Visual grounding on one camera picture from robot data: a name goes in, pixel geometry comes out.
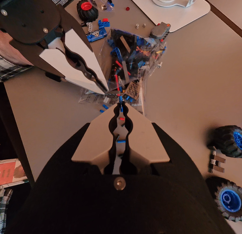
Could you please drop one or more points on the blue skull print brick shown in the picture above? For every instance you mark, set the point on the blue skull print brick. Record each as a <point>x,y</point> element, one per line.
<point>94,35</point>

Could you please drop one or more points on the blue angled brick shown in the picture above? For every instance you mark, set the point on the blue angled brick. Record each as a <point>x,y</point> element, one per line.
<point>104,23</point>

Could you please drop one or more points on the printed booklet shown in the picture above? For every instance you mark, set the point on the printed booklet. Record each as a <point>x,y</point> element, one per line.
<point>11,171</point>

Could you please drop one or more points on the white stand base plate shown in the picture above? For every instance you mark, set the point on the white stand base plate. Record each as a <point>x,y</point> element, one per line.
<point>181,17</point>

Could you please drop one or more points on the clear bag of toy bricks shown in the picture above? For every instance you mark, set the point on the clear bag of toy bricks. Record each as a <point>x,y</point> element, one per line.
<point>132,54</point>

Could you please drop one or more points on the light grey beam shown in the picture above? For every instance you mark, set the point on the light grey beam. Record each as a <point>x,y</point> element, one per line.
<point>90,27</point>

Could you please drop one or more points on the person's left hand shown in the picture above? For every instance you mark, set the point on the person's left hand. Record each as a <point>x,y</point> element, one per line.
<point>11,52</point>

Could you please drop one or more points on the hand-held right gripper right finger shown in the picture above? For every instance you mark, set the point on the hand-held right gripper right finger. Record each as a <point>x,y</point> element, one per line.
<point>147,141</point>

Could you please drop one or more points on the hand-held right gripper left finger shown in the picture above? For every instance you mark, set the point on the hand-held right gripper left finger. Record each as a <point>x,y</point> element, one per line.
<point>94,141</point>

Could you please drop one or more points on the small axle frame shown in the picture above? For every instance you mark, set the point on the small axle frame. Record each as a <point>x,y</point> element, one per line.
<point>217,162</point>

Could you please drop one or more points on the person's plaid shirt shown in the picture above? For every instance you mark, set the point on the person's plaid shirt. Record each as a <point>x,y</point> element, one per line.
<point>4,209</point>

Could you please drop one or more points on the black tyre red hub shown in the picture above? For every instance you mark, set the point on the black tyre red hub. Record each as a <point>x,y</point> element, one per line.
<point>87,7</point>

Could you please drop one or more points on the black toy set box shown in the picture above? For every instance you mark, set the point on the black toy set box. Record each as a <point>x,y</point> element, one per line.
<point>62,0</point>

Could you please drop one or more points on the person's left forearm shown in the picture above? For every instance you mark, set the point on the person's left forearm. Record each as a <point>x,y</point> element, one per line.
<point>11,71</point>

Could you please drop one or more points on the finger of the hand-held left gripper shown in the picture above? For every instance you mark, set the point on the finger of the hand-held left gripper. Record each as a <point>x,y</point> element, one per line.
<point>83,49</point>
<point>62,66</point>

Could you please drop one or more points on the small clear bag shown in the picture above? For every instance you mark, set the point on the small clear bag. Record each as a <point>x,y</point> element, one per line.
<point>103,1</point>

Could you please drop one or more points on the black and blue connector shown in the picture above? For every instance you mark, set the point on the black and blue connector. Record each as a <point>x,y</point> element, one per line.
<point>110,2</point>

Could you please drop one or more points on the grey desk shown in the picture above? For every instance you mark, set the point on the grey desk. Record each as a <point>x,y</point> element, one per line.
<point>226,7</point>
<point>189,86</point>

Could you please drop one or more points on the black tyre blue hub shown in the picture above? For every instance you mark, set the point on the black tyre blue hub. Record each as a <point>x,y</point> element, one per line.
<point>229,200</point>
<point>226,141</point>

